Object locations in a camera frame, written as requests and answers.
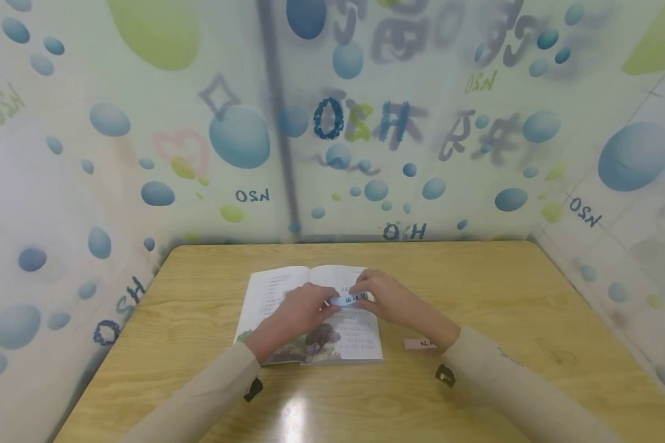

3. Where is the open picture book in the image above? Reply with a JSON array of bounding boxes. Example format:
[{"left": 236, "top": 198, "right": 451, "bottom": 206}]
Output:
[{"left": 233, "top": 265, "right": 384, "bottom": 366}]

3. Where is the person's right hand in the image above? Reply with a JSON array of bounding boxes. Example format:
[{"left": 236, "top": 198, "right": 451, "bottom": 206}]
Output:
[{"left": 349, "top": 269, "right": 462, "bottom": 353}]

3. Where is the person's left hand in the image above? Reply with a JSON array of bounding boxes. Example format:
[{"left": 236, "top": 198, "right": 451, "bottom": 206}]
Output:
[{"left": 244, "top": 282, "right": 343, "bottom": 364}]

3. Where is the person's left forearm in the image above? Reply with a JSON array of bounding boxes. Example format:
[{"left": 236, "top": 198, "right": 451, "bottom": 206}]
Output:
[{"left": 123, "top": 341, "right": 262, "bottom": 443}]

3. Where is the person's right forearm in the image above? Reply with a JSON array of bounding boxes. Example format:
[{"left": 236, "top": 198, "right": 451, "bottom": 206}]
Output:
[{"left": 442, "top": 325, "right": 621, "bottom": 443}]

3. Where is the blue paper strip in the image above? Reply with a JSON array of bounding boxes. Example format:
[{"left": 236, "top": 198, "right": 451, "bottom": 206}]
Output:
[{"left": 329, "top": 293, "right": 373, "bottom": 308}]

